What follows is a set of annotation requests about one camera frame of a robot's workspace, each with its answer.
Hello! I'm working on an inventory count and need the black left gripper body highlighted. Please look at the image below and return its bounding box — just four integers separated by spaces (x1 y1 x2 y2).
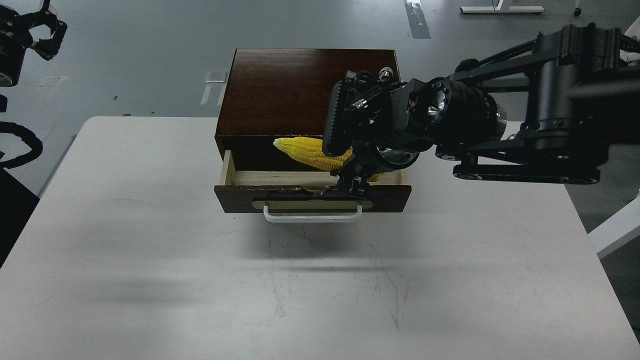
0 18 28 88

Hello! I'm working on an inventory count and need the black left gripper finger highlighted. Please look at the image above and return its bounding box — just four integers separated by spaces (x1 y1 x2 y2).
22 0 67 61

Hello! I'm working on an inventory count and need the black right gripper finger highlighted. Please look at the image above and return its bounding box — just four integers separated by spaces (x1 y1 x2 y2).
329 160 371 199

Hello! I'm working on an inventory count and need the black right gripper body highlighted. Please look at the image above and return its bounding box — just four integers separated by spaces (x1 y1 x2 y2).
352 77 501 171

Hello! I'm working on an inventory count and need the yellow corn cob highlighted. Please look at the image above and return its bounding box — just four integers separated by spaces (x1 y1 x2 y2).
272 136 354 179

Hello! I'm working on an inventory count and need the wooden drawer with white handle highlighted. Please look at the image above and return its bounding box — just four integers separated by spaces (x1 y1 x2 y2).
214 151 412 223

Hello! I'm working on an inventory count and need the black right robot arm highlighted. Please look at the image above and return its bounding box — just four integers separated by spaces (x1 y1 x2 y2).
322 23 639 199

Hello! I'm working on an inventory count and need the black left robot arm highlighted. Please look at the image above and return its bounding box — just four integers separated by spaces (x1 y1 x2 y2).
0 0 67 169

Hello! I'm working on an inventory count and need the dark wooden drawer cabinet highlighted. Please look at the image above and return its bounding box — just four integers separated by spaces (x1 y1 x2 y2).
214 48 400 172

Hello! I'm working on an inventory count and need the grey floor tape strip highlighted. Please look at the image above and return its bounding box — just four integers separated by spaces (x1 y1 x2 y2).
403 0 431 40

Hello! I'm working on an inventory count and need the white desk leg base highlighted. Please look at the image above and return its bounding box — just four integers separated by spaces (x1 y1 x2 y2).
459 0 546 15

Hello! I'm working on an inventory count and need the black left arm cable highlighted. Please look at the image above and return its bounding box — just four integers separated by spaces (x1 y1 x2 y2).
0 121 44 170

